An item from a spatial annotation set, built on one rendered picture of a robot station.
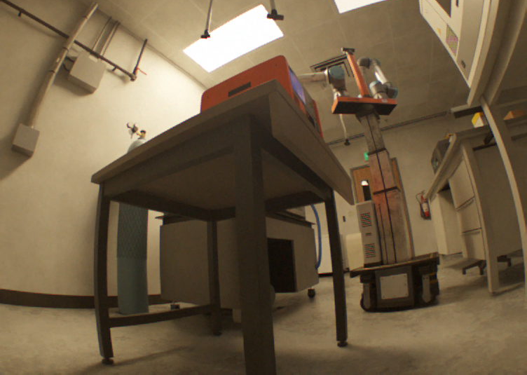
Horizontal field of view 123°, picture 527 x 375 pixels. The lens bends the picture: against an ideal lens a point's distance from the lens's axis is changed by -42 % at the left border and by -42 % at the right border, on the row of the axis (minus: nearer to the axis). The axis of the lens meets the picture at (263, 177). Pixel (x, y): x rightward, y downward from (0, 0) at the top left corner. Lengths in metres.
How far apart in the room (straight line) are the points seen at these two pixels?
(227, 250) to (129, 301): 0.85
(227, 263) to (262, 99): 1.10
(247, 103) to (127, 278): 1.58
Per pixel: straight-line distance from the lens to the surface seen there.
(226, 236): 1.43
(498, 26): 0.87
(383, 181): 1.70
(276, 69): 0.96
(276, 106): 0.44
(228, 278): 1.43
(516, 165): 1.07
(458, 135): 1.49
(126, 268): 1.85
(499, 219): 1.59
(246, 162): 0.45
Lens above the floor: 0.39
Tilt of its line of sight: 20 degrees up
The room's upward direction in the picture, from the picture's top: 4 degrees counter-clockwise
